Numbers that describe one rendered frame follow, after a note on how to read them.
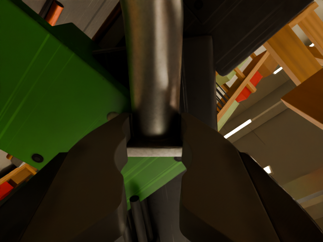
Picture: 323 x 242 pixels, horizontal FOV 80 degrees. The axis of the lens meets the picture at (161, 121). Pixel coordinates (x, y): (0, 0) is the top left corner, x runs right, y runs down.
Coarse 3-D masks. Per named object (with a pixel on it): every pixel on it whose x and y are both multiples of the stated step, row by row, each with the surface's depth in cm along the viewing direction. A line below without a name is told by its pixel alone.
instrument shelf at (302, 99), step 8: (320, 72) 58; (312, 80) 57; (320, 80) 55; (296, 88) 61; (304, 88) 57; (312, 88) 54; (320, 88) 52; (288, 96) 61; (296, 96) 57; (304, 96) 54; (312, 96) 52; (320, 96) 49; (288, 104) 58; (296, 104) 54; (304, 104) 52; (312, 104) 49; (320, 104) 47; (304, 112) 49; (312, 112) 47; (320, 112) 45; (312, 120) 47; (320, 120) 43
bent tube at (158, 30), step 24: (120, 0) 9; (144, 0) 8; (168, 0) 8; (144, 24) 9; (168, 24) 9; (144, 48) 9; (168, 48) 9; (144, 72) 10; (168, 72) 10; (144, 96) 10; (168, 96) 10; (144, 120) 11; (168, 120) 11; (144, 144) 12; (168, 144) 12
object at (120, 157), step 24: (120, 120) 11; (96, 144) 9; (120, 144) 9; (72, 168) 8; (96, 168) 8; (120, 168) 9; (48, 192) 7; (72, 192) 7; (96, 192) 7; (120, 192) 7; (48, 216) 6; (72, 216) 6; (96, 216) 6; (120, 216) 6; (24, 240) 5; (48, 240) 5; (72, 240) 5; (96, 240) 6
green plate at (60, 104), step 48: (0, 0) 11; (0, 48) 12; (48, 48) 12; (96, 48) 19; (0, 96) 14; (48, 96) 14; (96, 96) 14; (0, 144) 16; (48, 144) 16; (144, 192) 19
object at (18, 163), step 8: (120, 8) 22; (112, 16) 22; (120, 16) 22; (104, 24) 23; (112, 24) 23; (120, 24) 23; (96, 32) 24; (104, 32) 23; (112, 32) 23; (120, 32) 23; (96, 40) 24; (104, 40) 24; (112, 40) 23; (120, 40) 23; (104, 48) 24; (16, 160) 33
